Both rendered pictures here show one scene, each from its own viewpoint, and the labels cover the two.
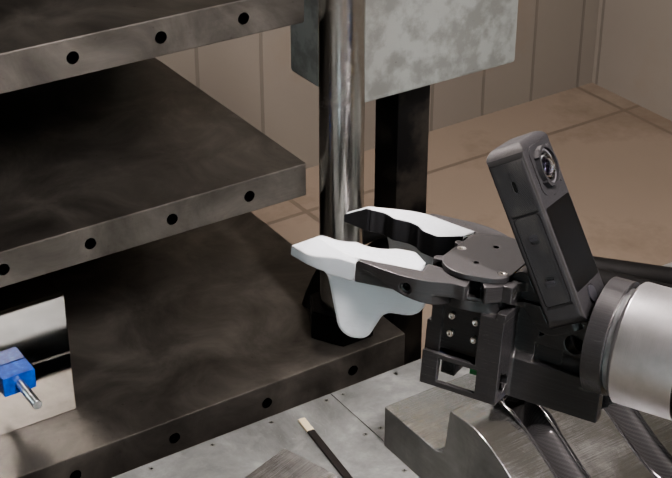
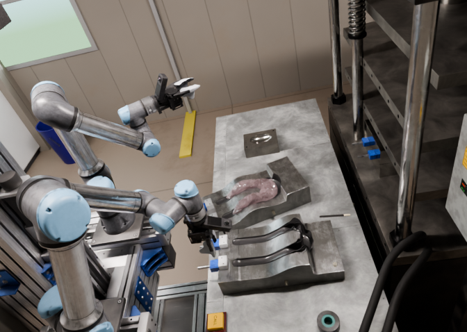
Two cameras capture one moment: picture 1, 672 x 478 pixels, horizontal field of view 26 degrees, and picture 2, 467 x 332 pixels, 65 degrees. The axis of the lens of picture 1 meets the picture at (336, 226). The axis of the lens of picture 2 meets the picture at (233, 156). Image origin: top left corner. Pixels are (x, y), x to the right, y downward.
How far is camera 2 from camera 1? 219 cm
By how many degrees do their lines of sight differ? 100
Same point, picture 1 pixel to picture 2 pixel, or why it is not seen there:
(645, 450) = (273, 257)
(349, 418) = (346, 225)
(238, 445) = (345, 200)
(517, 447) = (281, 222)
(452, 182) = not seen: outside the picture
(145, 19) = (398, 108)
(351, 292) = (184, 85)
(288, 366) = (383, 223)
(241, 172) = not seen: hidden behind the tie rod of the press
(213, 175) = not seen: hidden behind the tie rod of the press
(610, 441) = (276, 246)
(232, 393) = (374, 208)
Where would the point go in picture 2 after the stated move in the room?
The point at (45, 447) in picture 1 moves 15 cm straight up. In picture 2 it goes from (364, 171) to (364, 148)
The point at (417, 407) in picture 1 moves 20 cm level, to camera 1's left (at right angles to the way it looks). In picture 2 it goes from (326, 226) to (342, 194)
